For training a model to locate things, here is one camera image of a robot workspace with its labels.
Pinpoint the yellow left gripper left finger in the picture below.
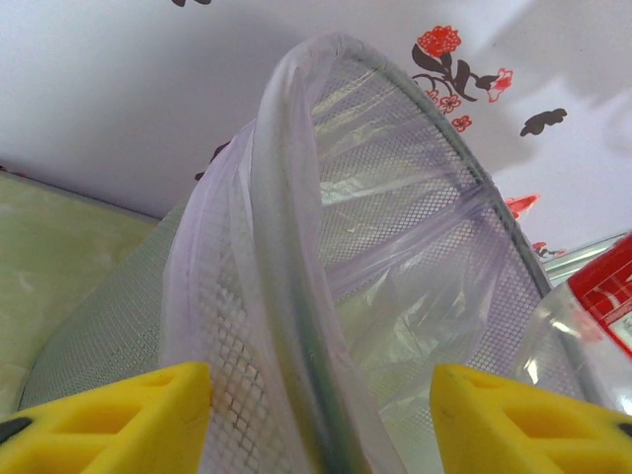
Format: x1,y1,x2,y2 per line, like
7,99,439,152
0,360,212,474

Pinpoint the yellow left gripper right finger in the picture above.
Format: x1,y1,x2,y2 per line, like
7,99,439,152
428,362,632,474

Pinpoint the clear bottle red label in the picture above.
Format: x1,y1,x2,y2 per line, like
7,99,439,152
513,229,632,421

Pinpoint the clear plastic bin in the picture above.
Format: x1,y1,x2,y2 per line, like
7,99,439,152
19,32,613,474

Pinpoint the green marbled table mat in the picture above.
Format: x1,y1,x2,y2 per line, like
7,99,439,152
0,170,164,411

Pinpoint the aluminium frame post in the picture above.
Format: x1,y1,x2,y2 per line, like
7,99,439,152
540,231,628,287

